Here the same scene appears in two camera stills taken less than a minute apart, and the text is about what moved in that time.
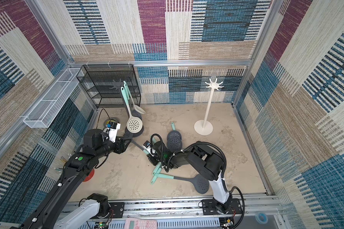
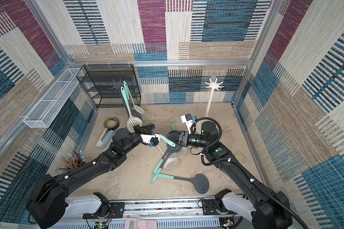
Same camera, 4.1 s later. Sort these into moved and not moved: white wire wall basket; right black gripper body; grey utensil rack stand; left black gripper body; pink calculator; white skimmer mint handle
Moved: right black gripper body; left black gripper body
Not moved: white wire wall basket; grey utensil rack stand; pink calculator; white skimmer mint handle
